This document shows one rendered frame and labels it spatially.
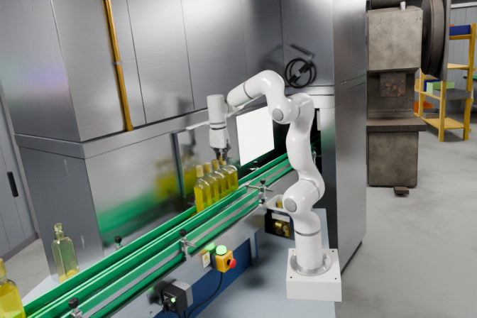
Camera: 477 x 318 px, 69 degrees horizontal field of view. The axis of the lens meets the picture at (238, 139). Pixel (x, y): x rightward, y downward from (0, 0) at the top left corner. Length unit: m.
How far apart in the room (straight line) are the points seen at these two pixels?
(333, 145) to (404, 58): 2.21
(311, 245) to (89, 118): 1.08
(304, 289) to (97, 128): 1.12
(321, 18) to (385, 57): 2.14
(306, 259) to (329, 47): 1.40
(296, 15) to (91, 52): 1.52
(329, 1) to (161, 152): 1.46
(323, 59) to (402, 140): 2.40
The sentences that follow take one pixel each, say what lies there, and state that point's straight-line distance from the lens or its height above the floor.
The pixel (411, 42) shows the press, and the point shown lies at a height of 1.77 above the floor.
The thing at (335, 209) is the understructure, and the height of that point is 0.65.
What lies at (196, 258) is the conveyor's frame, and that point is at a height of 1.03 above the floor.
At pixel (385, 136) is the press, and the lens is 4.64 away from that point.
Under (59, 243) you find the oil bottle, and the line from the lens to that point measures 1.43.
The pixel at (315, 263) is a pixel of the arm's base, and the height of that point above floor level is 0.89.
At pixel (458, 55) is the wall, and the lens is 9.46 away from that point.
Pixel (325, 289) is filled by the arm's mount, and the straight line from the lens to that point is 1.71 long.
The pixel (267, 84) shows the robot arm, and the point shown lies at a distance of 1.46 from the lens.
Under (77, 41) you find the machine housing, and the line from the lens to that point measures 1.48.
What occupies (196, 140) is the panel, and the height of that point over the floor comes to 1.42.
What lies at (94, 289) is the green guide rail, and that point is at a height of 1.11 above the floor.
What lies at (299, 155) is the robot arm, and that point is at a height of 1.41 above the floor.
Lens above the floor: 1.85
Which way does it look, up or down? 14 degrees down
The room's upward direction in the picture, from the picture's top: 5 degrees counter-clockwise
